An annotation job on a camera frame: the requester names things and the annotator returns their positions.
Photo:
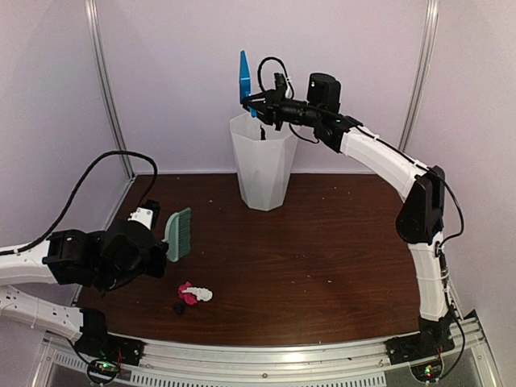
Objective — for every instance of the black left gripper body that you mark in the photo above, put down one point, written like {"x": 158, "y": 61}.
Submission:
{"x": 155, "y": 267}

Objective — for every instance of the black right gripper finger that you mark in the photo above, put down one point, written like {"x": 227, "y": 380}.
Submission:
{"x": 260, "y": 97}
{"x": 265, "y": 116}

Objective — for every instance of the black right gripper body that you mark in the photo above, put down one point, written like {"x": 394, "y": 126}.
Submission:
{"x": 285, "y": 110}

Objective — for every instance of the blue plastic dustpan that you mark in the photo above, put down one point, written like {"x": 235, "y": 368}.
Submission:
{"x": 245, "y": 82}

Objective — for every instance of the mint green hand brush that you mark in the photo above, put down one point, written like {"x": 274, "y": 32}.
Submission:
{"x": 177, "y": 235}

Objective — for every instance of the large pink paper scrap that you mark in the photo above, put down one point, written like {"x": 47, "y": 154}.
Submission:
{"x": 188, "y": 298}

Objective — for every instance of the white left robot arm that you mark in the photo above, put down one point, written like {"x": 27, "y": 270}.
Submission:
{"x": 104, "y": 260}

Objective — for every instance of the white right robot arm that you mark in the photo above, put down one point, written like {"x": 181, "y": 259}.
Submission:
{"x": 345, "y": 135}

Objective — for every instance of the translucent white waste bin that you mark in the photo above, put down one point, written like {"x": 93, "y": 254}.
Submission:
{"x": 263, "y": 167}

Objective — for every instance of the small black paper ball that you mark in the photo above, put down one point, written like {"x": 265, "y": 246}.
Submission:
{"x": 179, "y": 308}

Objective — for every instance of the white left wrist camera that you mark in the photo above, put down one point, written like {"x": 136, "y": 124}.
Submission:
{"x": 146, "y": 214}

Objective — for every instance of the aluminium right frame rail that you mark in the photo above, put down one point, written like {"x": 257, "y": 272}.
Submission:
{"x": 415, "y": 92}

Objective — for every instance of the aluminium frame rail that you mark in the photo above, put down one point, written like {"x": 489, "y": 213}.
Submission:
{"x": 95, "y": 33}
{"x": 415, "y": 92}

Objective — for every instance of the aluminium left frame rail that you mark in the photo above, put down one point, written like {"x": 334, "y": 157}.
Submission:
{"x": 95, "y": 33}

